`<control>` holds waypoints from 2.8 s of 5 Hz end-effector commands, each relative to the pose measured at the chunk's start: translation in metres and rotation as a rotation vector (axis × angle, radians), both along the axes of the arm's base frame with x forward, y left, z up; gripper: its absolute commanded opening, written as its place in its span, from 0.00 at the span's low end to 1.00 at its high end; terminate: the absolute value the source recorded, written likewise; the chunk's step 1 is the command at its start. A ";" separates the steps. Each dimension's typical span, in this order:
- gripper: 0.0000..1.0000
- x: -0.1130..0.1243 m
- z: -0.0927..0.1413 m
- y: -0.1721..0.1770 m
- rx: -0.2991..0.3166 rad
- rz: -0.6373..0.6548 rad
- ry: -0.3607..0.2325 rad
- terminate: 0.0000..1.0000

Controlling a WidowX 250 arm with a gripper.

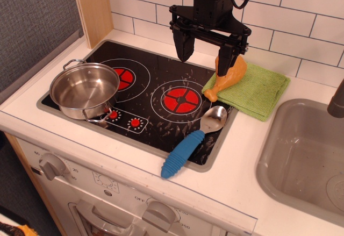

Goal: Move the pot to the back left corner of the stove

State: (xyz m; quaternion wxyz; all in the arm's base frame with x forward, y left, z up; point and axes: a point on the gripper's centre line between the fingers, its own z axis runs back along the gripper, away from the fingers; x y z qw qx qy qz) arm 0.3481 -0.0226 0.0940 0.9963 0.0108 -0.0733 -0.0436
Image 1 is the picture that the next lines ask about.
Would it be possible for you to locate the orange toy chicken drumstick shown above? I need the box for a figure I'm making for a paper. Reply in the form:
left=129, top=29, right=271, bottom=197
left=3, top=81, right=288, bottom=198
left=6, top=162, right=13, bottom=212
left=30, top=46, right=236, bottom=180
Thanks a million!
left=204, top=56, right=247, bottom=102

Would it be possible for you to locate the black toy stove top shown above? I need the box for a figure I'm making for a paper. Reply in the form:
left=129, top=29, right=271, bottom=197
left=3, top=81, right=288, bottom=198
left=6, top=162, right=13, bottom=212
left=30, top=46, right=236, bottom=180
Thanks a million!
left=36, top=39, right=239, bottom=173

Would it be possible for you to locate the green folded cloth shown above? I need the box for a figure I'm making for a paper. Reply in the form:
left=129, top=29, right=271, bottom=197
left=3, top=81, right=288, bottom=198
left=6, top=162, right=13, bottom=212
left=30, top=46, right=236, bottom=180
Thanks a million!
left=202, top=63, right=290, bottom=121

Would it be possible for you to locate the grey oven knob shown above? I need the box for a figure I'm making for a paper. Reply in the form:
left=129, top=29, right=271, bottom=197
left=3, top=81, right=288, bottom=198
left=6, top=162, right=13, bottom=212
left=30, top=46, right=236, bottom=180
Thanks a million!
left=142, top=201, right=176, bottom=233
left=39, top=153, right=66, bottom=181

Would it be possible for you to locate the red stove knob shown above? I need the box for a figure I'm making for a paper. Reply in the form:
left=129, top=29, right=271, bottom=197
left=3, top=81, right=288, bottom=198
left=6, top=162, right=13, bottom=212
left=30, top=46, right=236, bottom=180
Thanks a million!
left=109, top=111, right=118, bottom=119
left=130, top=119, right=141, bottom=128

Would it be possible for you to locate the white toy oven front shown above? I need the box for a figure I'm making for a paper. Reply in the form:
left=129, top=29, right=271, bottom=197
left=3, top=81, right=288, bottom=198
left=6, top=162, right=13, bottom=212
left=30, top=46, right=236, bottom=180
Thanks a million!
left=18, top=139, right=240, bottom=235

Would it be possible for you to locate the red left stove knob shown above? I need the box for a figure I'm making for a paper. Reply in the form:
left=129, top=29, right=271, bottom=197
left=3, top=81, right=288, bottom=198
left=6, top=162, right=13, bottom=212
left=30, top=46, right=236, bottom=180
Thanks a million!
left=109, top=111, right=118, bottom=119

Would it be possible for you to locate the spoon with blue handle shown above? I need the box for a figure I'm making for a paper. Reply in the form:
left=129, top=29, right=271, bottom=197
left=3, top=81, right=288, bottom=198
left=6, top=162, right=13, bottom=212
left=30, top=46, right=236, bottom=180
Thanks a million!
left=161, top=106, right=227, bottom=179

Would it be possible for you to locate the orange object bottom left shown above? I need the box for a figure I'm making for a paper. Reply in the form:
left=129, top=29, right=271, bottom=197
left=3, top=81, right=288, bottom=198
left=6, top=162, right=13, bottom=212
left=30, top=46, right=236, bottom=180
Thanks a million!
left=1, top=223, right=38, bottom=236

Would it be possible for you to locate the red right stove knob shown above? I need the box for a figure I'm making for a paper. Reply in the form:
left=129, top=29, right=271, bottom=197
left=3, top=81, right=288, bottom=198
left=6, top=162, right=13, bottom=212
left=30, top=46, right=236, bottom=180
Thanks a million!
left=130, top=119, right=141, bottom=128

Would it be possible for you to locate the grey faucet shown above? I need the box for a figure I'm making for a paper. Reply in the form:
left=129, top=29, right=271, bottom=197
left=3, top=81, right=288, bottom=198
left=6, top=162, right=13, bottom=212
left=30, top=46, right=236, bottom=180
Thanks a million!
left=327, top=80, right=344, bottom=118

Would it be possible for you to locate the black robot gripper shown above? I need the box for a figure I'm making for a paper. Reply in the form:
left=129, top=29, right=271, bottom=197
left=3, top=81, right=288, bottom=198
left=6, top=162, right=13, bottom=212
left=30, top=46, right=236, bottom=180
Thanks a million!
left=169, top=0, right=251, bottom=77

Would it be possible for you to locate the grey right oven knob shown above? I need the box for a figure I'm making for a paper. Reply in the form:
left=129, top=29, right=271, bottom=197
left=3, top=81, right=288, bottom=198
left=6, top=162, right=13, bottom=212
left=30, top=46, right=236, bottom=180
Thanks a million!
left=142, top=201, right=176, bottom=233

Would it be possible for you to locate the grey left oven knob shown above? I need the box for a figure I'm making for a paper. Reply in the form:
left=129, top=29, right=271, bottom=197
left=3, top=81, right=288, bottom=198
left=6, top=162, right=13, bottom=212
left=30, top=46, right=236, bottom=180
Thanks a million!
left=39, top=153, right=66, bottom=181

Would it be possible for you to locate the grey sink basin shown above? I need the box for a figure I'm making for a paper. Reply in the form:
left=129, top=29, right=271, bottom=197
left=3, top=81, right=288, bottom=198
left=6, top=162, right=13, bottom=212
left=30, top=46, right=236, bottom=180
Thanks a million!
left=256, top=99, right=343, bottom=226

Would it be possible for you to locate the stainless steel pot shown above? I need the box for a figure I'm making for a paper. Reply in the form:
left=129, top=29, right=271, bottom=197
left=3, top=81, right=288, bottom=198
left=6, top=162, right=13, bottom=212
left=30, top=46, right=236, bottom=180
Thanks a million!
left=49, top=59, right=120, bottom=123

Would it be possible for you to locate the wooden side post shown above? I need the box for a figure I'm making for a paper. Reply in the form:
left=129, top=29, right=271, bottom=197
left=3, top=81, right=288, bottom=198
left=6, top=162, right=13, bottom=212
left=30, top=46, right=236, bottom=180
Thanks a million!
left=76, top=0, right=113, bottom=49

